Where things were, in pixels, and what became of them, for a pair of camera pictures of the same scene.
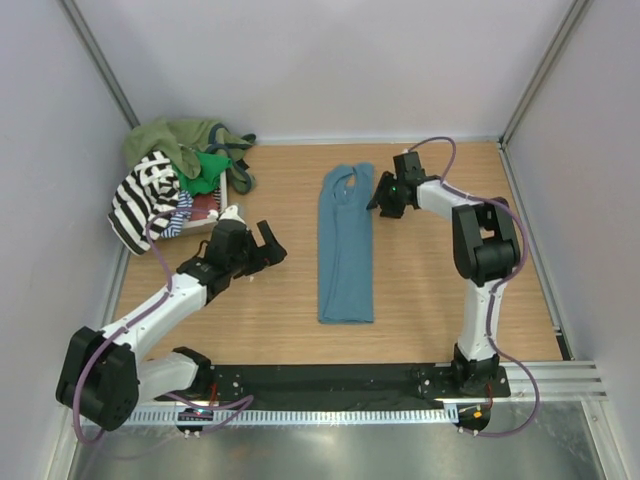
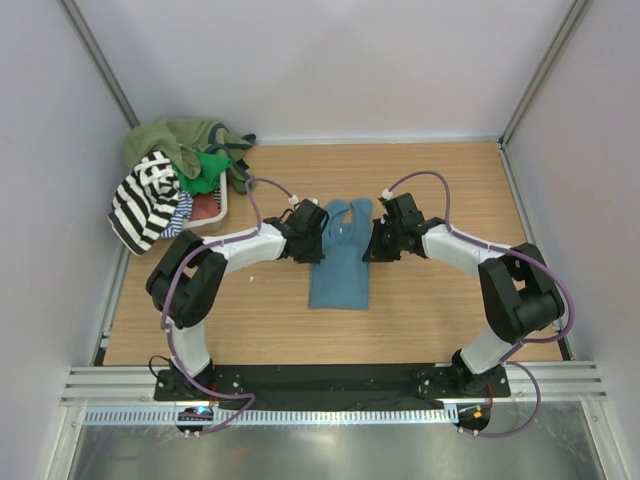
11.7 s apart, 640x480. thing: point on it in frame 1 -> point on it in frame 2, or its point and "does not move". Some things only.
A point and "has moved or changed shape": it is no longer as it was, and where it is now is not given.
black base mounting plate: [352, 382] does not move
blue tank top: [346, 215] has moved or changed shape
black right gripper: [380, 198] -> [375, 252]
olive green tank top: [184, 139] does not move
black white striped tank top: [151, 187] does not move
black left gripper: [274, 252] -> [316, 254]
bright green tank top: [210, 174] does not move
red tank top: [202, 203] does not move
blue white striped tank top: [183, 212] does not move
